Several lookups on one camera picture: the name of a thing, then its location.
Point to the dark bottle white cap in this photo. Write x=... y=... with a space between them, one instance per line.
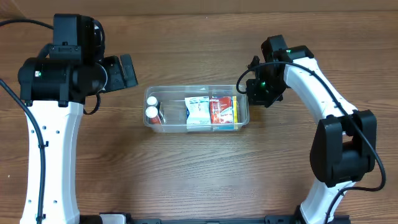
x=153 y=101

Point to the red orange small box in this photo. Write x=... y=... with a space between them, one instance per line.
x=221 y=110

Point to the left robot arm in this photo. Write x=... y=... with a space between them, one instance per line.
x=54 y=87

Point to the white medicine box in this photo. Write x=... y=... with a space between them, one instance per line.
x=198 y=113

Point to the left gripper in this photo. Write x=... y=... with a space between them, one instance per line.
x=117 y=74

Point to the orange tube white cap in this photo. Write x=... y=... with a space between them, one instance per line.
x=154 y=115

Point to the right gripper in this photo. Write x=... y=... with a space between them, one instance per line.
x=259 y=96

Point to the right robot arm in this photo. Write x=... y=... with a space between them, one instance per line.
x=343 y=156

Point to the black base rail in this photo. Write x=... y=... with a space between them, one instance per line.
x=126 y=218

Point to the clear plastic container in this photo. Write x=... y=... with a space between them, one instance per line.
x=173 y=109

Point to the blue yellow VapoDrops box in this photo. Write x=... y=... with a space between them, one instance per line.
x=230 y=126

